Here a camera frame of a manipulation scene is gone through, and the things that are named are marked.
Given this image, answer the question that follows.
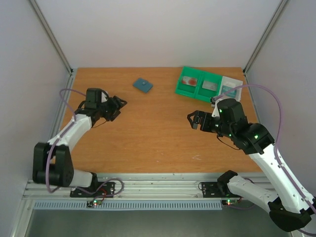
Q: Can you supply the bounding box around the middle green plastic bin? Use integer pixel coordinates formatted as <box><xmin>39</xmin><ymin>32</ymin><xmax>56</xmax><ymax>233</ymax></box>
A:
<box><xmin>195</xmin><ymin>71</ymin><xmax>223</xmax><ymax>103</ymax></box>

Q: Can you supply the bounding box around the small circuit board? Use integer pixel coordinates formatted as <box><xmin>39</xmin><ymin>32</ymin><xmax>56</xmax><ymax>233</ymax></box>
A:
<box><xmin>222</xmin><ymin>198</ymin><xmax>242</xmax><ymax>206</ymax></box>
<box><xmin>86</xmin><ymin>200</ymin><xmax>103</xmax><ymax>208</ymax></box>

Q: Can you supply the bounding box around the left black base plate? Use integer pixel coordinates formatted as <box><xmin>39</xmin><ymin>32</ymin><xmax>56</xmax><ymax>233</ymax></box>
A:
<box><xmin>70</xmin><ymin>182</ymin><xmax>115</xmax><ymax>198</ymax></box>

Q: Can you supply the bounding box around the blue card holder wallet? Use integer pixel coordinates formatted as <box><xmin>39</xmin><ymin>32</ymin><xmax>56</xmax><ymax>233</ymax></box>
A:
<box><xmin>133</xmin><ymin>78</ymin><xmax>153</xmax><ymax>93</ymax></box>

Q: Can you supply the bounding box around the white plastic bin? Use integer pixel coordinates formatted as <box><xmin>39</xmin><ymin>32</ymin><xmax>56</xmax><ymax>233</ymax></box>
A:
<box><xmin>215</xmin><ymin>76</ymin><xmax>243</xmax><ymax>101</ymax></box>

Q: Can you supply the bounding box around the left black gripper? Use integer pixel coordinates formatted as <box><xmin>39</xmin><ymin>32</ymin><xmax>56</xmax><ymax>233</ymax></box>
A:
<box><xmin>98</xmin><ymin>96</ymin><xmax>128</xmax><ymax>121</ymax></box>

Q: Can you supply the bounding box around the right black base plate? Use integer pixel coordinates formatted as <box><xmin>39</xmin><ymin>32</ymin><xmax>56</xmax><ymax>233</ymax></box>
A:
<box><xmin>198</xmin><ymin>182</ymin><xmax>229</xmax><ymax>198</ymax></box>

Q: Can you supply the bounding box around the purple cable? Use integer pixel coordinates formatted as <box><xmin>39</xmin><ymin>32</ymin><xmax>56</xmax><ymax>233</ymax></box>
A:
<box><xmin>214</xmin><ymin>84</ymin><xmax>316</xmax><ymax>235</ymax></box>
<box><xmin>46</xmin><ymin>88</ymin><xmax>87</xmax><ymax>194</ymax></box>

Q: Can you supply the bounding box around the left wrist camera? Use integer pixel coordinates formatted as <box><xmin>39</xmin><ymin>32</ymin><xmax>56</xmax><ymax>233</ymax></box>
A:
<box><xmin>101</xmin><ymin>89</ymin><xmax>109</xmax><ymax>103</ymax></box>

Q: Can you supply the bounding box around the aluminium corner post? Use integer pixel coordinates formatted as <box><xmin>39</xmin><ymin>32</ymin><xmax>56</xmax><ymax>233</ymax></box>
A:
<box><xmin>28</xmin><ymin>0</ymin><xmax>74</xmax><ymax>75</ymax></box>
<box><xmin>242</xmin><ymin>0</ymin><xmax>290</xmax><ymax>77</ymax></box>

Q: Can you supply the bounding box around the left aluminium corner post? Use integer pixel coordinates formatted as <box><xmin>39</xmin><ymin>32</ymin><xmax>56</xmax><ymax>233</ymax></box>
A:
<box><xmin>28</xmin><ymin>0</ymin><xmax>74</xmax><ymax>75</ymax></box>

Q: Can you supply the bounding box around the left green plastic bin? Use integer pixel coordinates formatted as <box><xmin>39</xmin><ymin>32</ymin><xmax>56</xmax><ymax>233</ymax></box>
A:
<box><xmin>175</xmin><ymin>67</ymin><xmax>202</xmax><ymax>98</ymax></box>

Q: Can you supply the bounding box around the green plastic bin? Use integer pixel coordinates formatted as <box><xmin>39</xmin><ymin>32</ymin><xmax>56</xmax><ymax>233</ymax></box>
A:
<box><xmin>175</xmin><ymin>67</ymin><xmax>202</xmax><ymax>98</ymax></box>
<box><xmin>195</xmin><ymin>71</ymin><xmax>223</xmax><ymax>103</ymax></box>

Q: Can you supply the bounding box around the right small circuit board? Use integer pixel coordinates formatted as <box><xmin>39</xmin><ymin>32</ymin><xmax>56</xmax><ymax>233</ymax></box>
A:
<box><xmin>222</xmin><ymin>198</ymin><xmax>242</xmax><ymax>206</ymax></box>

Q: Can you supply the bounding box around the aluminium front rail frame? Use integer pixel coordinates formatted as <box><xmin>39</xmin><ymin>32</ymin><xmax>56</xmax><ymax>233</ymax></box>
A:
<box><xmin>23</xmin><ymin>172</ymin><xmax>294</xmax><ymax>200</ymax></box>

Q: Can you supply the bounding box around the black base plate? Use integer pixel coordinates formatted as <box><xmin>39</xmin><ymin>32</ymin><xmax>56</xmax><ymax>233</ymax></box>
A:
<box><xmin>70</xmin><ymin>182</ymin><xmax>115</xmax><ymax>198</ymax></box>
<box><xmin>198</xmin><ymin>182</ymin><xmax>229</xmax><ymax>198</ymax></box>

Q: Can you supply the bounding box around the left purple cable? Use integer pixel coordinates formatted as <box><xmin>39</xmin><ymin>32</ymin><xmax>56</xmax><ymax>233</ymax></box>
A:
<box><xmin>46</xmin><ymin>88</ymin><xmax>87</xmax><ymax>194</ymax></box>

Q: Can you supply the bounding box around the grey card in bin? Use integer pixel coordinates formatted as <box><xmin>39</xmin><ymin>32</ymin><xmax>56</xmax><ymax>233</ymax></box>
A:
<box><xmin>202</xmin><ymin>80</ymin><xmax>218</xmax><ymax>91</ymax></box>

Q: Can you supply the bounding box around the teal card in white bin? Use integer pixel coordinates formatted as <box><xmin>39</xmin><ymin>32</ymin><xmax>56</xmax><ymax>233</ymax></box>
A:
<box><xmin>221</xmin><ymin>83</ymin><xmax>237</xmax><ymax>98</ymax></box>

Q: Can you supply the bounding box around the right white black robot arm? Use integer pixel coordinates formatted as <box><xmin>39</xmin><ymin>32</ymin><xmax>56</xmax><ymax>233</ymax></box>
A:
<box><xmin>187</xmin><ymin>98</ymin><xmax>316</xmax><ymax>232</ymax></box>

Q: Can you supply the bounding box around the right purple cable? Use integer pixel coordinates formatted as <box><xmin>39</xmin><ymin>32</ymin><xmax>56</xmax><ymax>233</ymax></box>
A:
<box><xmin>214</xmin><ymin>84</ymin><xmax>316</xmax><ymax>235</ymax></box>

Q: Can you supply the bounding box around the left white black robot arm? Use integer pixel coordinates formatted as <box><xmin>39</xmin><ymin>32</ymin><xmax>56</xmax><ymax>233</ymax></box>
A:
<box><xmin>32</xmin><ymin>88</ymin><xmax>127</xmax><ymax>197</ymax></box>

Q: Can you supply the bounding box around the left small circuit board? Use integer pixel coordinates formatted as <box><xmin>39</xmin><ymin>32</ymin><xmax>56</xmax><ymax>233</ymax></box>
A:
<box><xmin>86</xmin><ymin>200</ymin><xmax>103</xmax><ymax>208</ymax></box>

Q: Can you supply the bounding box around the grey slotted cable duct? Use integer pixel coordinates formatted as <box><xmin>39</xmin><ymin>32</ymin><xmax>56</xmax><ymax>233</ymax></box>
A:
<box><xmin>34</xmin><ymin>200</ymin><xmax>222</xmax><ymax>211</ymax></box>

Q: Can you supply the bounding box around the right aluminium corner post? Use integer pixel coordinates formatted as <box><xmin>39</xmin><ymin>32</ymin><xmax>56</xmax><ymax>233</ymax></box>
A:
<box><xmin>242</xmin><ymin>0</ymin><xmax>290</xmax><ymax>77</ymax></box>

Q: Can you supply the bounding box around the red patterned card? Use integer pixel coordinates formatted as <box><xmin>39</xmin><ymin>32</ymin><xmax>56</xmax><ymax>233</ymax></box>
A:
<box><xmin>181</xmin><ymin>76</ymin><xmax>198</xmax><ymax>87</ymax></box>

